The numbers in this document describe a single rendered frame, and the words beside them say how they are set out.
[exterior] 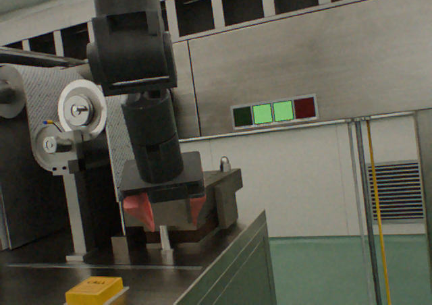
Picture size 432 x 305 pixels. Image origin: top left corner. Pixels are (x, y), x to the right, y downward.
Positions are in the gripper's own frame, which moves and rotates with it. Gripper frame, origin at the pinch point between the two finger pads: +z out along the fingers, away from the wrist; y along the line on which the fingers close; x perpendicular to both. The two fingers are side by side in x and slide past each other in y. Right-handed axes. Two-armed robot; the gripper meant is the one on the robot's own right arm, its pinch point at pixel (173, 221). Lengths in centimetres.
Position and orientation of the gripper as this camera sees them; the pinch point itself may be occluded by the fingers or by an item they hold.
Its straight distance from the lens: 55.1
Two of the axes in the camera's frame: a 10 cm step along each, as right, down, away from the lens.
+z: 1.0, 8.4, 5.4
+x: 0.9, 5.3, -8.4
